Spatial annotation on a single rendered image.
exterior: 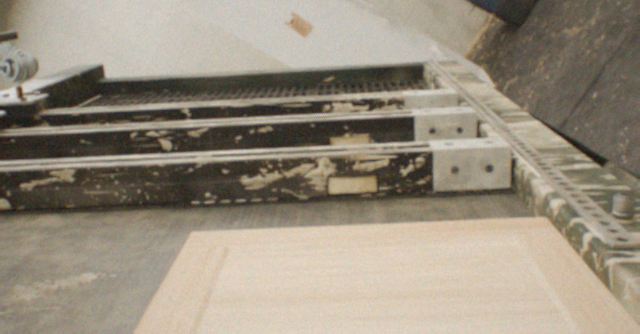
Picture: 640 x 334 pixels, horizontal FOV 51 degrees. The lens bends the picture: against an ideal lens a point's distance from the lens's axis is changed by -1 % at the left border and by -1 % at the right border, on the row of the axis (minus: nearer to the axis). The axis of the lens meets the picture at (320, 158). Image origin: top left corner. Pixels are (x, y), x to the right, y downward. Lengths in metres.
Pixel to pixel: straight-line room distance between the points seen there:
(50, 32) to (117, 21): 0.65
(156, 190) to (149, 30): 5.22
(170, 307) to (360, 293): 0.20
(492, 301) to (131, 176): 0.65
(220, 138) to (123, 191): 0.30
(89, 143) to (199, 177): 0.40
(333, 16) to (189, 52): 2.03
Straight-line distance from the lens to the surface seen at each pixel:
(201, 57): 6.24
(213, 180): 1.12
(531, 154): 1.13
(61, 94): 2.13
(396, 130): 1.37
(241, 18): 4.66
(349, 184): 1.10
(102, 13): 6.45
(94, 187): 1.17
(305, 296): 0.75
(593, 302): 0.74
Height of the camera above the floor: 1.29
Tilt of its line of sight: 6 degrees down
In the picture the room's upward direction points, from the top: 61 degrees counter-clockwise
